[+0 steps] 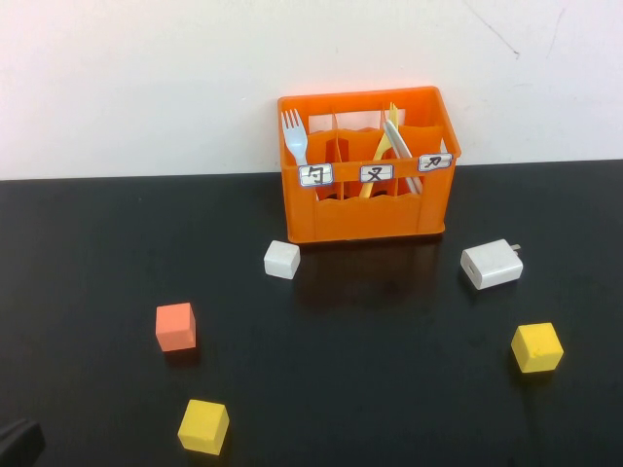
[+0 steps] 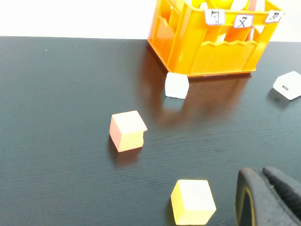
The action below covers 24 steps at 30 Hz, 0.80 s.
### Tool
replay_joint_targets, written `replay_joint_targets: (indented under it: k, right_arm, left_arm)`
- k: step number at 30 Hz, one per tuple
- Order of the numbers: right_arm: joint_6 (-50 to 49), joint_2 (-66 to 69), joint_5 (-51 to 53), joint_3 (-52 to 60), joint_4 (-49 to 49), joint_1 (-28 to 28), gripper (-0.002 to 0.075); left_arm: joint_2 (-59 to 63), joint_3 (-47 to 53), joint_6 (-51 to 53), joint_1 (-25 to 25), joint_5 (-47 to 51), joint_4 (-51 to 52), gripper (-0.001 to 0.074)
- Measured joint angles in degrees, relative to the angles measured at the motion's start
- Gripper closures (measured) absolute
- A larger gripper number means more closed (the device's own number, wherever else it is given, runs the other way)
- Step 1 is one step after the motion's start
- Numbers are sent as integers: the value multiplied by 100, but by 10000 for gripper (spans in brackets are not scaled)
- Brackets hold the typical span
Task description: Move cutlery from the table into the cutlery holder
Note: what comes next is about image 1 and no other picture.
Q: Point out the orange foam cube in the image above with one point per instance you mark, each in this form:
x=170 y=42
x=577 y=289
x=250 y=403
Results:
x=175 y=326

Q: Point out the pale blue plastic fork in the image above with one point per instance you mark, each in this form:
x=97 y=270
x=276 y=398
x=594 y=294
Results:
x=295 y=138

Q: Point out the paper label spoon character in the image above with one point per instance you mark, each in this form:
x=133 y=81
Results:
x=316 y=175

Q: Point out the yellow plastic fork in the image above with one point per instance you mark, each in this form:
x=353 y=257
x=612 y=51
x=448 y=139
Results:
x=381 y=151

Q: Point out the white foam cube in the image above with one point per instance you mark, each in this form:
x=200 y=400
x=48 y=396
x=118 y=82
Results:
x=281 y=260

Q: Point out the paper label fork character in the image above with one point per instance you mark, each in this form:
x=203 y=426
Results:
x=376 y=173

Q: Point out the orange plastic cutlery crate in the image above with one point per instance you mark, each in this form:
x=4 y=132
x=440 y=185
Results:
x=350 y=219

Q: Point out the yellow foam cube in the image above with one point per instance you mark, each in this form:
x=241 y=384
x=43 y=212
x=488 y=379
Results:
x=537 y=348
x=202 y=428

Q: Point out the white USB power adapter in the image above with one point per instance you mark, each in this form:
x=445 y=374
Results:
x=491 y=265

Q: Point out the cream white plastic knife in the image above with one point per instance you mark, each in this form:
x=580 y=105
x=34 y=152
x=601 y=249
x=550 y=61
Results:
x=403 y=146

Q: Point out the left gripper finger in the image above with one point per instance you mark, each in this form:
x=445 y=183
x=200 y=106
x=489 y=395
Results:
x=19 y=440

